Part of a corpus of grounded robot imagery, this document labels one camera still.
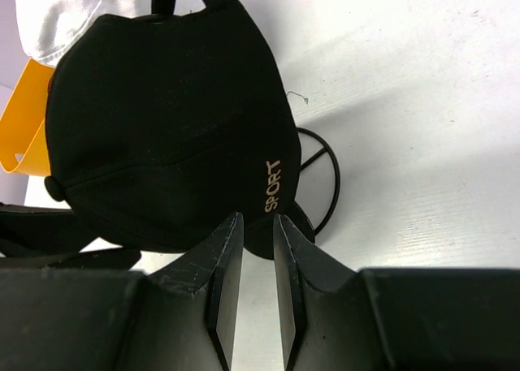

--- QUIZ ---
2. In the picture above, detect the black cap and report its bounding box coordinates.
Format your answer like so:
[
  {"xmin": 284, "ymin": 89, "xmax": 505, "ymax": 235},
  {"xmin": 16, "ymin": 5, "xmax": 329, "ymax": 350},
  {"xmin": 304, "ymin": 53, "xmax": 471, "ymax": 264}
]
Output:
[{"xmin": 45, "ymin": 0, "xmax": 314, "ymax": 259}]

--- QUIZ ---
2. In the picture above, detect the black wire hat stand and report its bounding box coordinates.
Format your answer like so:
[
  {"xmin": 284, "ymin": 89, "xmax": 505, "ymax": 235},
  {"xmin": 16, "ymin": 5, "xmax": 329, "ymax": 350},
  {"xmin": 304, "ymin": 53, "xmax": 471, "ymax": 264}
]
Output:
[{"xmin": 297, "ymin": 127, "xmax": 342, "ymax": 237}]

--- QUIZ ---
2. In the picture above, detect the white hat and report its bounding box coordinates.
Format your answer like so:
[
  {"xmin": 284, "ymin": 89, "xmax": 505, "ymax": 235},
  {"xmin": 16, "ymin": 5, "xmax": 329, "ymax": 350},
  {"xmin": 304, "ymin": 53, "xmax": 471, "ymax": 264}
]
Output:
[{"xmin": 14, "ymin": 0, "xmax": 212, "ymax": 67}]

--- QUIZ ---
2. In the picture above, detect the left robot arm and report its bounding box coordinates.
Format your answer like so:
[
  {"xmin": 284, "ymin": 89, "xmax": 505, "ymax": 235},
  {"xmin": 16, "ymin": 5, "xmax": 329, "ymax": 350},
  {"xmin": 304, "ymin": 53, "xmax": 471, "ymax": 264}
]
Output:
[{"xmin": 1, "ymin": 203, "xmax": 141, "ymax": 270}]

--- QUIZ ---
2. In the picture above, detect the yellow bin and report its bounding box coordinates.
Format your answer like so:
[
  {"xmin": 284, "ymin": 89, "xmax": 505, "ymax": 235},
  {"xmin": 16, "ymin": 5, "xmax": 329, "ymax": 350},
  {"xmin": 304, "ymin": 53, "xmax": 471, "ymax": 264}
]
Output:
[{"xmin": 1, "ymin": 59, "xmax": 54, "ymax": 177}]

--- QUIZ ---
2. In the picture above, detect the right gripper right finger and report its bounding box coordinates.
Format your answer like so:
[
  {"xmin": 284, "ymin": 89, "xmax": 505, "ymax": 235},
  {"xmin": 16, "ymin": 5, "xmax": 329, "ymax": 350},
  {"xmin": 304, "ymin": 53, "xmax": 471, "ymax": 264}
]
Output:
[{"xmin": 273, "ymin": 216, "xmax": 519, "ymax": 370}]

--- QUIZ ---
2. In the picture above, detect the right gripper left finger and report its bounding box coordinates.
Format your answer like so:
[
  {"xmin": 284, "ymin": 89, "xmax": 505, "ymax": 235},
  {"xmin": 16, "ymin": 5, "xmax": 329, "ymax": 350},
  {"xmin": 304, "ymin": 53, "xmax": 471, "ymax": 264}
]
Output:
[{"xmin": 1, "ymin": 214, "xmax": 244, "ymax": 370}]

